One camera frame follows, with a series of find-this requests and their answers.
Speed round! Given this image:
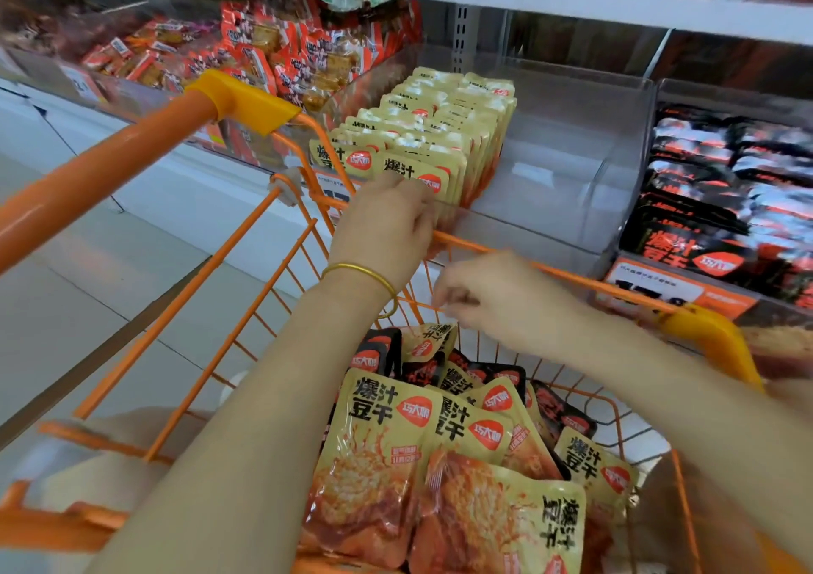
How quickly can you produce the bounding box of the person's left forearm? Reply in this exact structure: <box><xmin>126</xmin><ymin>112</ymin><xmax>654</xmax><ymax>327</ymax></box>
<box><xmin>89</xmin><ymin>273</ymin><xmax>398</xmax><ymax>574</ymax></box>

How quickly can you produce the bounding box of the person's leg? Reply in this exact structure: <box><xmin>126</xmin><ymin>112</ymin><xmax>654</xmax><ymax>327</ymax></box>
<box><xmin>739</xmin><ymin>326</ymin><xmax>813</xmax><ymax>381</ymax></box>
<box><xmin>0</xmin><ymin>408</ymin><xmax>211</xmax><ymax>518</ymax></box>

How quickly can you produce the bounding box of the person's right forearm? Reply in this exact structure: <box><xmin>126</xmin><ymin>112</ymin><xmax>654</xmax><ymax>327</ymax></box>
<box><xmin>565</xmin><ymin>306</ymin><xmax>813</xmax><ymax>531</ymax></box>

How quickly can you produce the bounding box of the person's left leg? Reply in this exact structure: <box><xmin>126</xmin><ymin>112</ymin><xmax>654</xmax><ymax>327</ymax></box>
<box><xmin>0</xmin><ymin>408</ymin><xmax>211</xmax><ymax>518</ymax></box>

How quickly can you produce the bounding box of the heap of dark brown packets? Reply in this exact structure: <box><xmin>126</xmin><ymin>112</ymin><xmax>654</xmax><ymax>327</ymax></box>
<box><xmin>0</xmin><ymin>0</ymin><xmax>91</xmax><ymax>48</ymax></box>

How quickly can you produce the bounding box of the pile of black orange snacks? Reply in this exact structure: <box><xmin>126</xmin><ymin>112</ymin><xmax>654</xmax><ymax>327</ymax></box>
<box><xmin>298</xmin><ymin>323</ymin><xmax>637</xmax><ymax>574</ymax></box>

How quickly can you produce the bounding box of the orange shopping cart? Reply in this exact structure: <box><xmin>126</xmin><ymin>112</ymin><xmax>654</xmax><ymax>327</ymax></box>
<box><xmin>0</xmin><ymin>69</ymin><xmax>795</xmax><ymax>574</ymax></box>

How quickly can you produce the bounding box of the person's left hand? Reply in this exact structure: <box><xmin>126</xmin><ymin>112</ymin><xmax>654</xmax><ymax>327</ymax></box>
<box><xmin>328</xmin><ymin>171</ymin><xmax>440</xmax><ymax>295</ymax></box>

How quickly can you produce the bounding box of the gold bracelet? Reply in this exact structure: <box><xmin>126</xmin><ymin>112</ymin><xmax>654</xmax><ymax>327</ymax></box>
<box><xmin>320</xmin><ymin>261</ymin><xmax>401</xmax><ymax>302</ymax></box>

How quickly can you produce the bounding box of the person's right leg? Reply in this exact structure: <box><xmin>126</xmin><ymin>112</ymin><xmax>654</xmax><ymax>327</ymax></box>
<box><xmin>739</xmin><ymin>326</ymin><xmax>813</xmax><ymax>381</ymax></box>

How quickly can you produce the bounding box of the pile of red tan packets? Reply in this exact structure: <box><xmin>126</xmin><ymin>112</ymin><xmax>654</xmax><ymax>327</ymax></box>
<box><xmin>82</xmin><ymin>0</ymin><xmax>423</xmax><ymax>118</ymax></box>

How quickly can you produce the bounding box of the person's right hand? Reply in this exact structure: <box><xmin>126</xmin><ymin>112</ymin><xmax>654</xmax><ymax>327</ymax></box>
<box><xmin>432</xmin><ymin>250</ymin><xmax>592</xmax><ymax>359</ymax></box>

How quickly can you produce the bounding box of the orange price tag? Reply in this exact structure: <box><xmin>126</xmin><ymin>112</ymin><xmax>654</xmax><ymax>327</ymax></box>
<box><xmin>315</xmin><ymin>171</ymin><xmax>355</xmax><ymax>203</ymax></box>
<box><xmin>603</xmin><ymin>256</ymin><xmax>764</xmax><ymax>321</ymax></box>

